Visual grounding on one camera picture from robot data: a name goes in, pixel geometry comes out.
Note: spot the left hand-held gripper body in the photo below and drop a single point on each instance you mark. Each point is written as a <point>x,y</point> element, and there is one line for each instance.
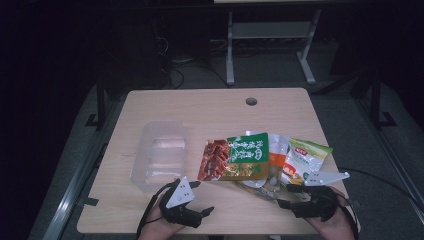
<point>180,196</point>

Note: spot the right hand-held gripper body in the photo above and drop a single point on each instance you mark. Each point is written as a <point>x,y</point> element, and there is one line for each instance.
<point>316,203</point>

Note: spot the white and orange snack packet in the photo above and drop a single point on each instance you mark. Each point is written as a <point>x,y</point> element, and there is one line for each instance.
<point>275,150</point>

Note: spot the clear plastic container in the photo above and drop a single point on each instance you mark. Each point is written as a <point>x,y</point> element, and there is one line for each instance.
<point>160,156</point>

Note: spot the green and red snack packet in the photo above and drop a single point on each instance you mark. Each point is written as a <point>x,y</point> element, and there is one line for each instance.
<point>233,156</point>

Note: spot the person's right hand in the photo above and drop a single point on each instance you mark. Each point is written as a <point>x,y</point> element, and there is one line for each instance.
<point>336,226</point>

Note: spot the person's left hand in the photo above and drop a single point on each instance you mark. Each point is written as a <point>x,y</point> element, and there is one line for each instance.
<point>160,227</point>

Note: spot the white packet with green top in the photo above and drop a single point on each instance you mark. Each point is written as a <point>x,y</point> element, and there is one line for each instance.
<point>305,160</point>

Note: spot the black tape piece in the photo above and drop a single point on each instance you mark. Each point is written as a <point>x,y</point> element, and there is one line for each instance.
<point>90,201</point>

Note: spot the black metal stand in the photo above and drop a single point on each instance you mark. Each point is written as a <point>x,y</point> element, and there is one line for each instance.
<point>100,106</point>
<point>376,100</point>

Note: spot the white metal stand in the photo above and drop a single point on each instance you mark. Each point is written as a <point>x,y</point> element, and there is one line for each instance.
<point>271,30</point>

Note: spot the grey metal rail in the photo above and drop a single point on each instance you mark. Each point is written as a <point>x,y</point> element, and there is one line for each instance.
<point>71,193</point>

